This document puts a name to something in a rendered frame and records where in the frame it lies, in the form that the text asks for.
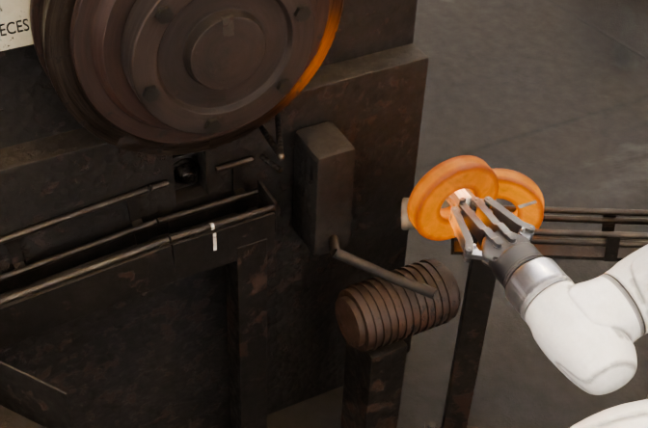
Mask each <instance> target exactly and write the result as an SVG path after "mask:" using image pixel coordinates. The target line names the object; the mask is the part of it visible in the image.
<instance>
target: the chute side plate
mask: <svg viewBox="0 0 648 428"><path fill-rule="evenodd" d="M215 232H216V241H217V250H216V251H213V233H215ZM263 239H267V251H270V250H273V249H275V213H274V212H271V213H268V214H265V215H262V216H259V217H255V218H253V219H249V220H246V221H243V222H240V223H236V224H233V225H230V226H227V227H221V228H218V229H215V230H211V231H209V232H206V233H203V234H200V235H196V236H194V237H190V238H187V239H184V240H180V241H177V242H174V243H173V251H172V247H171V244H169V245H166V246H163V247H161V248H158V249H156V250H153V251H150V252H148V253H145V254H140V255H137V256H135V257H132V258H129V259H128V260H125V261H122V262H120V263H117V264H114V265H112V266H109V267H106V268H104V269H101V270H98V271H95V272H93V273H90V274H88V275H86V276H83V277H80V278H78V279H75V280H72V281H68V282H65V283H62V284H60V285H57V286H54V287H52V288H49V289H46V290H44V291H42V292H40V293H37V294H34V295H32V296H29V297H26V298H23V299H20V300H18V301H15V302H12V303H10V304H7V305H4V306H2V307H0V348H2V347H5V346H7V345H10V344H12V343H15V342H18V341H19V340H22V339H24V338H27V337H30V336H32V335H35V334H39V333H42V332H44V331H47V330H49V329H52V328H55V327H57V326H60V325H62V324H65V323H67V322H69V321H72V320H74V319H77V318H80V317H82V316H85V315H87V314H90V313H93V312H95V311H98V310H100V309H103V308H107V307H110V306H111V305H114V304H117V303H119V302H122V301H124V300H127V299H130V298H132V297H135V296H137V295H140V294H143V293H145V292H148V291H150V290H152V289H155V288H157V287H160V286H162V285H165V284H168V283H170V282H173V281H177V280H180V279H183V278H186V277H189V276H193V275H196V274H198V273H201V272H204V271H207V270H210V269H213V268H216V267H219V266H222V265H226V264H229V263H232V262H234V261H237V253H236V249H237V248H239V247H242V246H246V245H249V244H252V243H255V242H257V241H260V240H263Z"/></svg>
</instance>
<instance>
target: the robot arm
mask: <svg viewBox="0 0 648 428"><path fill-rule="evenodd" d="M446 200H447V202H448V203H449V204H450V205H451V206H452V207H451V210H450V216H449V222H450V224H451V226H452V228H453V230H454V233H455V235H456V237H457V239H458V241H459V243H460V246H461V248H462V250H463V260H464V261H465V262H470V261H471V259H479V260H481V261H482V263H483V264H485V265H487V266H489V267H490V268H491V270H492V272H493V274H494V276H495V277H496V278H497V280H498V281H499V282H500V284H501V285H502V286H503V287H504V288H505V296H506V298H507V300H508V301H509V302H510V303H511V305H512V306H513V307H514V308H515V309H516V310H517V311H518V312H519V313H520V315H521V317H522V318H523V320H524V321H526V323H527V324H528V326H529V327H530V329H531V332H532V335H533V337H534V339H535V341H536V342H537V344H538V345H539V347H540V348H541V350H542V351H543V352H544V353H545V355H546V356H547V357H548V358H549V360H550V361H551V362H552V363H553V364H554V365H555V366H556V367H557V368H558V369H559V370H560V371H561V372H562V373H563V374H564V375H565V376H566V377H567V378H568V379H569V380H570V381H572V382H573V383H574V384H575V385H576V386H578V387H579V388H581V389H582V390H584V391H585V392H587V393H589V394H593V395H603V394H607V393H611V392H613V391H615V390H618V389H619V388H621V387H623V386H625V385H626V384H627V383H628V382H629V381H630V380H631V379H632V377H633V376H634V375H635V372H636V368H637V358H636V351H635V346H634V342H635V341H636V340H637V339H639V338H640V337H641V336H643V335H645V334H647V333H648V245H646V246H644V247H642V248H640V249H639V250H637V251H635V252H633V253H632V254H630V255H628V256H626V257H625V258H623V259H622V260H620V261H619V262H618V263H616V264H615V265H614V266H613V267H612V268H611V269H610V270H608V271H607V272H605V273H604V274H602V275H601V276H599V277H597V278H595V279H593V280H590V281H584V282H580V283H577V284H574V282H573V281H572V280H571V279H570V278H569V277H568V276H567V275H566V274H565V273H564V272H563V271H562V270H561V268H560V267H559V266H558V265H557V264H556V263H555V262H554V261H553V260H552V259H551V258H548V257H544V256H543V255H542V254H541V253H540V252H539V251H538V250H537V249H536V247H535V246H534V245H533V244H531V243H530V241H531V240H532V238H533V234H534V231H535V226H533V225H531V224H528V223H526V222H523V221H522V220H521V219H519V218H518V217H517V216H515V215H514V214H513V213H511V212H510V211H509V210H507V209H506V208H505V207H503V206H502V205H501V204H499V203H498V202H496V201H495V200H493V199H492V198H491V197H488V196H487V197H485V198H484V199H480V198H479V197H476V196H475V195H474V194H473V193H472V192H471V190H470V189H468V188H466V189H461V190H458V191H456V192H454V193H453V194H451V195H450V196H449V197H448V198H447V199H446ZM490 206H491V207H492V208H491V207H490ZM470 232H471V233H472V234H473V236H474V237H475V238H476V239H477V240H478V244H479V246H480V247H481V251H480V250H479V249H478V248H477V246H476V244H474V243H473V238H472V236H471V234H470ZM570 428H648V399H645V400H640V401H635V402H631V403H626V404H622V405H618V406H615V407H612V408H609V409H606V410H603V411H601V412H599V413H596V414H594V415H592V416H589V417H587V418H585V419H584V420H582V421H580V422H578V423H577V424H575V425H573V426H572V427H570Z"/></svg>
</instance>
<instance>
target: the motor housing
mask: <svg viewBox="0 0 648 428"><path fill-rule="evenodd" d="M391 272H394V273H396V274H398V275H401V276H403V277H406V278H408V279H411V280H414V281H418V282H420V283H425V284H427V285H430V286H432V287H434V288H436V289H438V290H439V292H440V294H439V297H438V298H437V299H431V298H428V297H426V296H423V295H421V294H418V293H417V292H414V291H412V290H409V289H406V288H404V287H401V286H399V285H396V284H394V283H391V282H389V281H385V280H382V279H380V278H378V277H373V278H370V279H369V280H364V281H360V282H357V283H355V284H351V285H348V286H347V287H346V288H345V289H343V290H341V291H340V292H339V294H338V298H337V300H336V317H337V323H338V326H339V328H340V331H341V333H342V335H343V336H344V338H345V340H346V354H345V367H344V381H343V394H342V407H341V421H340V428H397V421H398V414H399V407H400V399H401V391H402V384H403V376H404V368H405V361H406V354H407V344H406V343H405V341H404V340H403V339H405V338H406V337H410V336H412V335H414V334H419V333H421V332H425V331H427V330H430V329H433V328H434V327H438V326H441V325H442V324H445V323H447V322H449V321H450V319H452V318H454V317H455V316H456V314H457V312H458V308H459V306H460V291H459V287H458V284H457V281H456V279H455V278H454V276H453V274H452V273H451V271H450V270H449V269H448V268H447V267H446V266H445V265H444V264H443V263H441V262H440V261H438V260H437V259H429V260H428V259H424V260H421V261H419V262H415V263H413V264H409V265H407V266H405V267H401V268H398V269H395V270H392V271H391Z"/></svg>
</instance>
